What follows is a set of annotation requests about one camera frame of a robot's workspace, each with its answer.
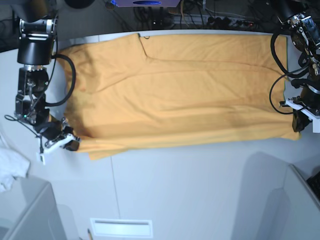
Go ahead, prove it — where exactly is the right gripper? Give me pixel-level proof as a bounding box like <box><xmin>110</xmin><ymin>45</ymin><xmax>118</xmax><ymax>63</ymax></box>
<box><xmin>33</xmin><ymin>117</ymin><xmax>81</xmax><ymax>152</ymax></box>

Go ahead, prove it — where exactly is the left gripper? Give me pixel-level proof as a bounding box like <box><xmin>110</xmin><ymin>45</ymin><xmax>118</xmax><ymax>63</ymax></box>
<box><xmin>287</xmin><ymin>85</ymin><xmax>320</xmax><ymax>133</ymax></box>

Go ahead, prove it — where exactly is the orange T-shirt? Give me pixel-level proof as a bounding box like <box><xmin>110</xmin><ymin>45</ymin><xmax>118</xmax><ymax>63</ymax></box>
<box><xmin>62</xmin><ymin>34</ymin><xmax>300</xmax><ymax>160</ymax></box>

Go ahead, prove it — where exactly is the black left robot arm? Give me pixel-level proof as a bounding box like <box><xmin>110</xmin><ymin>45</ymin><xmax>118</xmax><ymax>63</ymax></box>
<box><xmin>267</xmin><ymin>0</ymin><xmax>320</xmax><ymax>134</ymax></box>

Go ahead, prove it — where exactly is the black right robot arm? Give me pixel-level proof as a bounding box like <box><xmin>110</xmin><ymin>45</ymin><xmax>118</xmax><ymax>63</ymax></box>
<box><xmin>0</xmin><ymin>0</ymin><xmax>81</xmax><ymax>154</ymax></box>

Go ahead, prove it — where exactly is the white crumpled cloth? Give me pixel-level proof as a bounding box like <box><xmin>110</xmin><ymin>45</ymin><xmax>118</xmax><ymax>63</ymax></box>
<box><xmin>0</xmin><ymin>132</ymin><xmax>30</xmax><ymax>193</ymax></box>

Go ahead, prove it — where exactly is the black keyboard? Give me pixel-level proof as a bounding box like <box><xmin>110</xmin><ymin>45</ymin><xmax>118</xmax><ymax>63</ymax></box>
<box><xmin>306</xmin><ymin>172</ymin><xmax>320</xmax><ymax>200</ymax></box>

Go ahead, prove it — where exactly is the grey bin left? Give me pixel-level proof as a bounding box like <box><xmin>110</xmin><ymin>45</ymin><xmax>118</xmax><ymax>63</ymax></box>
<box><xmin>0</xmin><ymin>177</ymin><xmax>67</xmax><ymax>240</ymax></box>

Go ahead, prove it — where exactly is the grey bin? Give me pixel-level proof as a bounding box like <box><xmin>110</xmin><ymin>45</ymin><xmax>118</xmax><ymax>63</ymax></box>
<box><xmin>256</xmin><ymin>165</ymin><xmax>320</xmax><ymax>240</ymax></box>
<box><xmin>0</xmin><ymin>177</ymin><xmax>67</xmax><ymax>240</ymax></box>

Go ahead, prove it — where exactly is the grey bin right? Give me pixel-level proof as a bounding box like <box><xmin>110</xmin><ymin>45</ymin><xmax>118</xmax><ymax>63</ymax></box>
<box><xmin>256</xmin><ymin>165</ymin><xmax>320</xmax><ymax>240</ymax></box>

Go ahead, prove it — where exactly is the pencil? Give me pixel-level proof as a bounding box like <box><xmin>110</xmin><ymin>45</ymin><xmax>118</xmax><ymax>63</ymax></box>
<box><xmin>87</xmin><ymin>228</ymin><xmax>93</xmax><ymax>240</ymax></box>

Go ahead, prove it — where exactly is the purple box with blue oval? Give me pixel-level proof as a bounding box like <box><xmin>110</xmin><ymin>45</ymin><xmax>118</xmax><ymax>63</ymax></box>
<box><xmin>115</xmin><ymin>0</ymin><xmax>180</xmax><ymax>8</ymax></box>

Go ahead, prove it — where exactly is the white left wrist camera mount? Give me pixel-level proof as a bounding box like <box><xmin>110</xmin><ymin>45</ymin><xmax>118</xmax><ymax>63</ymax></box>
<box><xmin>279</xmin><ymin>97</ymin><xmax>320</xmax><ymax>134</ymax></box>

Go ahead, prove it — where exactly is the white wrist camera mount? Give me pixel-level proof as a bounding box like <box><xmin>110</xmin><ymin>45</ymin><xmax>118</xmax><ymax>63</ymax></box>
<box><xmin>36</xmin><ymin>133</ymin><xmax>81</xmax><ymax>165</ymax></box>
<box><xmin>279</xmin><ymin>97</ymin><xmax>320</xmax><ymax>134</ymax></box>

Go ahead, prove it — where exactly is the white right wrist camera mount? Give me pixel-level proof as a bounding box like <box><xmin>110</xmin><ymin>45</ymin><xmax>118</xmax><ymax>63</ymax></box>
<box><xmin>36</xmin><ymin>133</ymin><xmax>81</xmax><ymax>165</ymax></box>

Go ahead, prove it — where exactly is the power strip with cables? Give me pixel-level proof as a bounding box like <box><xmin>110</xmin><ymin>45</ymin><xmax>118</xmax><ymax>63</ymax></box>
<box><xmin>171</xmin><ymin>14</ymin><xmax>257</xmax><ymax>30</ymax></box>

